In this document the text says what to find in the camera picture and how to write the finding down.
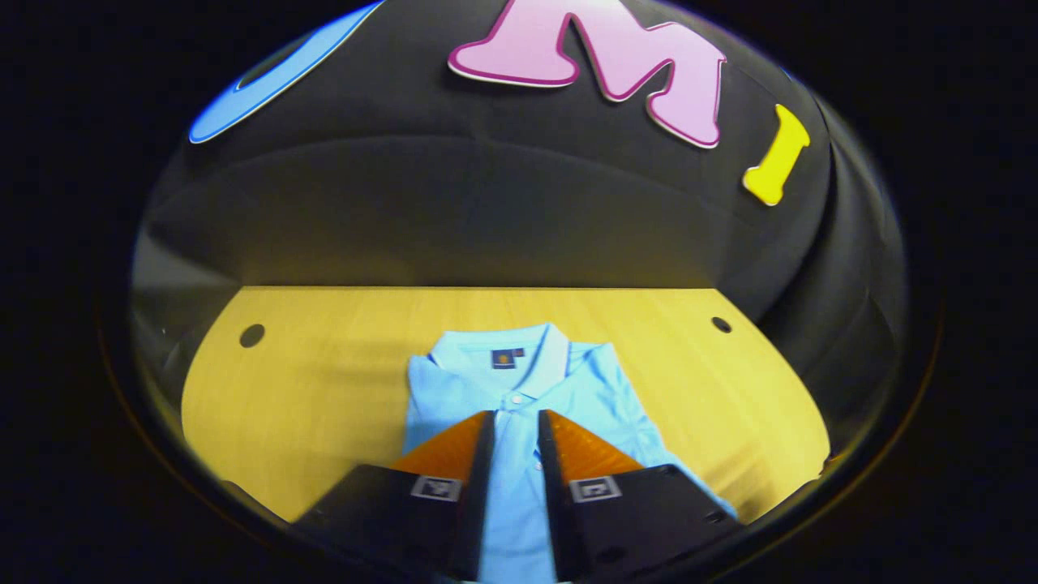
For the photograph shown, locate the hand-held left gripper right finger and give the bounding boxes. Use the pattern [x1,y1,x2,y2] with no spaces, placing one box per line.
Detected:
[537,410,743,582]

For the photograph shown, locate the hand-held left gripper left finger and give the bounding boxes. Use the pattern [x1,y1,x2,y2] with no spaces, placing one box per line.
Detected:
[292,410,497,582]

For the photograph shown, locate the light blue T-shirt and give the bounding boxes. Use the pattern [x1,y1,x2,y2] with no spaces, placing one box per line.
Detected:
[403,323,739,582]

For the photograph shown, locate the black backdrop cloth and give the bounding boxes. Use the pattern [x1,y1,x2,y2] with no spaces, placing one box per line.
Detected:
[130,0,909,455]

